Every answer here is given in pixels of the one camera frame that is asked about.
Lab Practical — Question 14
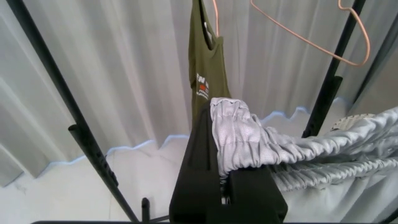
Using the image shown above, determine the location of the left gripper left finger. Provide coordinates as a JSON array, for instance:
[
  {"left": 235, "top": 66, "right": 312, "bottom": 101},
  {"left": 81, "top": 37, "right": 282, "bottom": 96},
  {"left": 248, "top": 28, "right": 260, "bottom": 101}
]
[{"left": 169, "top": 99, "right": 223, "bottom": 223}]

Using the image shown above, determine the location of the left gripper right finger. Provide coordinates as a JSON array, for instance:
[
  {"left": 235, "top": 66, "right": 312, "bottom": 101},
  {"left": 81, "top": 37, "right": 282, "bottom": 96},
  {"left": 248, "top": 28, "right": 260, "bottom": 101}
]
[{"left": 228, "top": 164, "right": 289, "bottom": 223}]

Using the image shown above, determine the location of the green long-sleeved shirt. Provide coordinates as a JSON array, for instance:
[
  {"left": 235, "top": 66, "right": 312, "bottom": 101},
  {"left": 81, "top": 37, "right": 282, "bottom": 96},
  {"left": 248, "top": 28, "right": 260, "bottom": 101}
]
[{"left": 188, "top": 0, "right": 233, "bottom": 127}]

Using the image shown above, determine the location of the pink clothes hanger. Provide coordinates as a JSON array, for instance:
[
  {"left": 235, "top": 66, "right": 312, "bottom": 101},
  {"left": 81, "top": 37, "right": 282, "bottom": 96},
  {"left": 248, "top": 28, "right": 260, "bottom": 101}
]
[
  {"left": 250, "top": 0, "right": 371, "bottom": 67},
  {"left": 211, "top": 0, "right": 220, "bottom": 37}
]

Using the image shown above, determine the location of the white laundry basket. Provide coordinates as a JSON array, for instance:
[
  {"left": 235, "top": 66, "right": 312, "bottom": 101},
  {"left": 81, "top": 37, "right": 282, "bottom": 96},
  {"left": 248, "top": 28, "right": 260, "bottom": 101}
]
[{"left": 329, "top": 113, "right": 377, "bottom": 132}]

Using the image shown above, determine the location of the black clothes rack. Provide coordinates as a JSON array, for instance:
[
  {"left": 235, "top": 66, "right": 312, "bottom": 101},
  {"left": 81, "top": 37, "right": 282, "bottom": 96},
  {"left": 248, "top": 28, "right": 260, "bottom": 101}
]
[{"left": 5, "top": 0, "right": 367, "bottom": 223}]

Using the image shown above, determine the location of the white curtain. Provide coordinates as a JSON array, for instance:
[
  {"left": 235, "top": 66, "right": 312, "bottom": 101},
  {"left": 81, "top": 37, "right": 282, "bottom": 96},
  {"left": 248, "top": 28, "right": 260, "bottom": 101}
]
[{"left": 0, "top": 0, "right": 398, "bottom": 187}]

